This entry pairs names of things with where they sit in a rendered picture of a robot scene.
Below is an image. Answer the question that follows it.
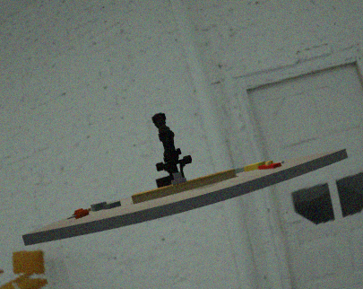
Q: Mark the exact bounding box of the pale green rectangular tray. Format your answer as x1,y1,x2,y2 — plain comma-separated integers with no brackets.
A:
235,167,245,173

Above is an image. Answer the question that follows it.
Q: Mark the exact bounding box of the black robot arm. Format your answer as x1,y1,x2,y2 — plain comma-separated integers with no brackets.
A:
151,112,181,174

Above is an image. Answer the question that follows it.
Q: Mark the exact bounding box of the red long bar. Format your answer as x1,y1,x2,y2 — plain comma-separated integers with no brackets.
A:
258,162,281,170

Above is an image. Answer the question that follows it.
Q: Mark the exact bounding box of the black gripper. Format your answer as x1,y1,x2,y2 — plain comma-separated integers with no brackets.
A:
156,149,192,180

